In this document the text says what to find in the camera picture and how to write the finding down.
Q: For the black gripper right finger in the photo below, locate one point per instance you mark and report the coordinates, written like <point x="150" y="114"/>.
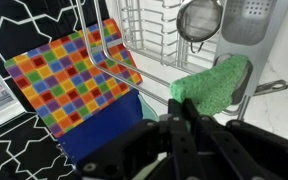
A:
<point x="216" y="147"/>

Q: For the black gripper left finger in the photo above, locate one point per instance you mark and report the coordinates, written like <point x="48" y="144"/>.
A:
<point x="182" y="147"/>

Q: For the green sponge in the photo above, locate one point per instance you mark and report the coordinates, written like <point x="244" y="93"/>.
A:
<point x="211" y="90"/>

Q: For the metal dish rack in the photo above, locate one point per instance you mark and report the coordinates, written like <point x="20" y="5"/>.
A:
<point x="148" y="28"/>

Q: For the metal spoon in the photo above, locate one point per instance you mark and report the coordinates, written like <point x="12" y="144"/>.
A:
<point x="271" y="87"/>

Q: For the colourful checkered cutting board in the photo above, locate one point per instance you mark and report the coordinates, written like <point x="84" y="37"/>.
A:
<point x="80" y="87"/>

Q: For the metal mesh strainer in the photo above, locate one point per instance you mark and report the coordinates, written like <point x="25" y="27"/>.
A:
<point x="198" y="21"/>

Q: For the grey utensil holder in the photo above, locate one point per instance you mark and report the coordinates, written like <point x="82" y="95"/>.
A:
<point x="249" y="28"/>

